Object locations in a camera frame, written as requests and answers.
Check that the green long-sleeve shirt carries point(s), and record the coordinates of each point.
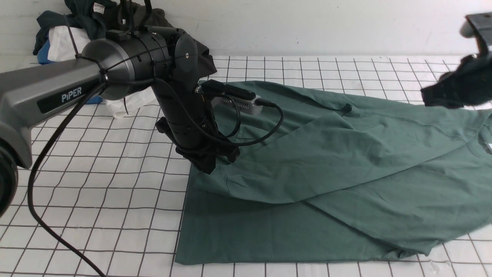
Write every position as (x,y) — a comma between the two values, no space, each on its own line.
(345,178)

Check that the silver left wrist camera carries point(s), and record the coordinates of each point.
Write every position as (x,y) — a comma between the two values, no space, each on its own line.
(231,96)

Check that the white shirt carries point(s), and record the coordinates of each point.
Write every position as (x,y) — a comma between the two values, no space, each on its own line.
(62,49)

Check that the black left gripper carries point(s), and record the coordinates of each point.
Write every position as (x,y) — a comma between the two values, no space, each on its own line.
(201,151)

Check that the dark olive shirt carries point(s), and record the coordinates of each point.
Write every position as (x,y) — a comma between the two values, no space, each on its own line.
(116,19)

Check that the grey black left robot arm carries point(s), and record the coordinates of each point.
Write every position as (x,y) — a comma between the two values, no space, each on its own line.
(165,59)

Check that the dark teal shirt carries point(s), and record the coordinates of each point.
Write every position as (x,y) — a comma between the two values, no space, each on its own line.
(84,14)

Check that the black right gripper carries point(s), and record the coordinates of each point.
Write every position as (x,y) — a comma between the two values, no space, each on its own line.
(470,84)

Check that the white grid tablecloth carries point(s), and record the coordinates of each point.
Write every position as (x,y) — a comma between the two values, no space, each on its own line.
(115,188)

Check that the blue shirt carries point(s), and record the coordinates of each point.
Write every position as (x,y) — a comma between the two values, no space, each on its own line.
(43,59)

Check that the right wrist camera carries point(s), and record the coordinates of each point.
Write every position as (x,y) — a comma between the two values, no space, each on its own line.
(479,27)

